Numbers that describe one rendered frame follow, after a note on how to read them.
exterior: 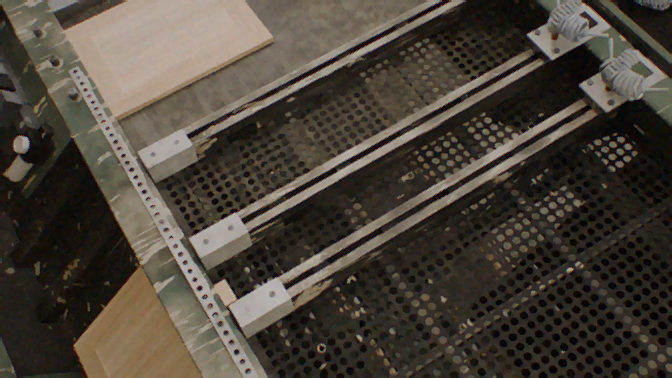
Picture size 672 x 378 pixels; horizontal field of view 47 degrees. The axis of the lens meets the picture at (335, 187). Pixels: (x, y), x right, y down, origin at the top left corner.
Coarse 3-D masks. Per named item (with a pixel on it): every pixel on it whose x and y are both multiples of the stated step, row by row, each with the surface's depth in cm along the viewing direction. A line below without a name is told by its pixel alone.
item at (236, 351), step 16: (80, 80) 210; (96, 112) 204; (112, 128) 201; (112, 144) 198; (128, 160) 195; (128, 176) 193; (144, 192) 190; (160, 208) 187; (160, 224) 185; (176, 240) 183; (176, 256) 180; (192, 272) 178; (192, 288) 176; (208, 304) 174; (224, 320) 171; (224, 336) 170; (240, 352) 167; (240, 368) 166
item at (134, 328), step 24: (144, 288) 215; (120, 312) 219; (144, 312) 214; (96, 336) 224; (120, 336) 218; (144, 336) 213; (168, 336) 208; (96, 360) 223; (120, 360) 217; (144, 360) 212; (168, 360) 207
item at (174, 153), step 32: (448, 0) 215; (480, 0) 217; (384, 32) 210; (416, 32) 211; (320, 64) 205; (352, 64) 206; (256, 96) 201; (288, 96) 201; (192, 128) 197; (224, 128) 196; (256, 128) 204; (160, 160) 192; (192, 160) 199
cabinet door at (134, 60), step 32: (128, 0) 229; (160, 0) 228; (192, 0) 228; (224, 0) 226; (96, 32) 224; (128, 32) 223; (160, 32) 222; (192, 32) 221; (224, 32) 220; (256, 32) 219; (96, 64) 217; (128, 64) 217; (160, 64) 216; (192, 64) 215; (224, 64) 215; (128, 96) 210; (160, 96) 211
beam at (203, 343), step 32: (0, 0) 228; (32, 0) 227; (32, 32) 221; (64, 32) 220; (32, 64) 215; (64, 64) 214; (64, 96) 208; (96, 96) 207; (96, 128) 202; (96, 160) 197; (128, 192) 191; (128, 224) 186; (160, 256) 181; (192, 256) 181; (160, 288) 177; (192, 320) 173; (192, 352) 169; (224, 352) 168
